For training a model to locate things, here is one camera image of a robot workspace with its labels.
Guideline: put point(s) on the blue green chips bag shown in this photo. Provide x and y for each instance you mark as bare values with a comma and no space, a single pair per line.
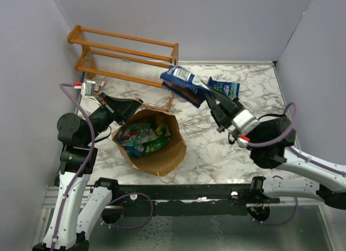
229,89

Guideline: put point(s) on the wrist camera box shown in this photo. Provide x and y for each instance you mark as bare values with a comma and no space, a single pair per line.
243,123
88,88

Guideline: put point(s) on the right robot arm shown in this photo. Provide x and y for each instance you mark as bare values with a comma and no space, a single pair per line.
271,146

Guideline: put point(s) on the brown paper bag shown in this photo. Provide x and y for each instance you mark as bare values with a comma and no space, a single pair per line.
164,161

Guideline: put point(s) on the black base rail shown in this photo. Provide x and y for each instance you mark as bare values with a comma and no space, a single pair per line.
180,200

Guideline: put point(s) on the red white snack packets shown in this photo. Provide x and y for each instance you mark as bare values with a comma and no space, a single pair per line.
135,135

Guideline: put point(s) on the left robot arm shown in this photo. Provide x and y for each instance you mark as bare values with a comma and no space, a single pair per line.
71,224

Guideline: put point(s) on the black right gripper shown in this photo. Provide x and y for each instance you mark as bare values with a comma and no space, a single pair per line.
221,117

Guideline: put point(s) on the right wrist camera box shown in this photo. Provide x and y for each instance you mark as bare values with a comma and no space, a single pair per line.
243,123

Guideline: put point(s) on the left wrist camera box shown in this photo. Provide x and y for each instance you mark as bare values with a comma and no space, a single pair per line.
88,88

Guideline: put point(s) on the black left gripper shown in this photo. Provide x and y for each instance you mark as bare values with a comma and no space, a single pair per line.
120,110

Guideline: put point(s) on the blue red chips bag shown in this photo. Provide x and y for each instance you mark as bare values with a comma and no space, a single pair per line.
185,84

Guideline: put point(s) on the green snack packet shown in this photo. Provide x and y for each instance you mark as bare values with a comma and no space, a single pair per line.
157,139

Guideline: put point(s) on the orange wooden shelf rack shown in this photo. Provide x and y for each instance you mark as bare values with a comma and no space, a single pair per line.
121,63

